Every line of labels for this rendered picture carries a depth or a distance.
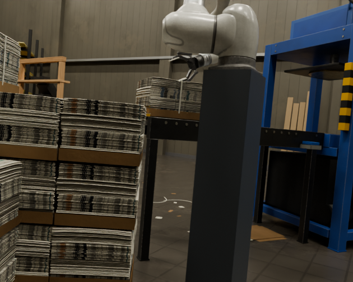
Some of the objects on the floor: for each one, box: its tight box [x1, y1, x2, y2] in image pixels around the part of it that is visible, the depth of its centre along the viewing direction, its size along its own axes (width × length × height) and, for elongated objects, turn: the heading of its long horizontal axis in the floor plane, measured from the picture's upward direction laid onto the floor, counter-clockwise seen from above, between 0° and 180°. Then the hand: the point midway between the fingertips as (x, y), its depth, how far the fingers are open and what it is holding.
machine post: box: [327, 21, 353, 253], centre depth 234 cm, size 9×9×155 cm
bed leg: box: [136, 138, 159, 261], centre depth 192 cm, size 6×6×68 cm
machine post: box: [253, 44, 277, 217], centre depth 312 cm, size 9×9×155 cm
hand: (173, 70), depth 216 cm, fingers open, 13 cm apart
